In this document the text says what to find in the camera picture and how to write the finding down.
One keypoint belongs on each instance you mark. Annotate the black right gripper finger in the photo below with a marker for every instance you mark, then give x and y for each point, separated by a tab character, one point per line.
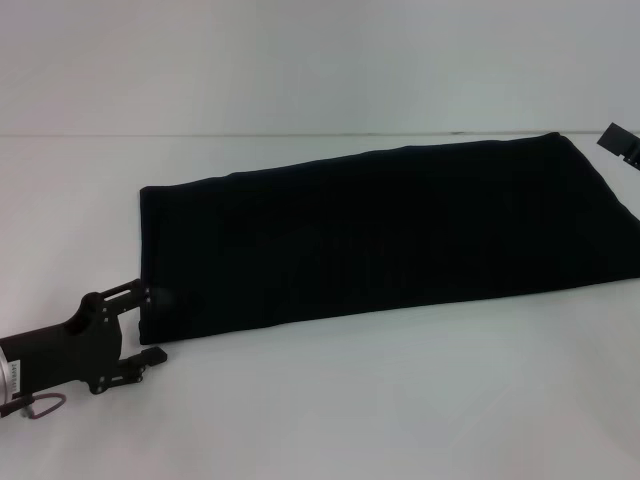
620	142

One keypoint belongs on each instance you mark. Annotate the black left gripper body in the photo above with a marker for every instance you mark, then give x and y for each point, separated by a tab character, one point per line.
65	345

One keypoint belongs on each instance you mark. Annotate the black shirt with white print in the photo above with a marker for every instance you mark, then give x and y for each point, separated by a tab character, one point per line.
375	235

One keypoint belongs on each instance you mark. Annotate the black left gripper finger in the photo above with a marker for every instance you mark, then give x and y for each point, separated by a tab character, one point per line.
152	356
160	299

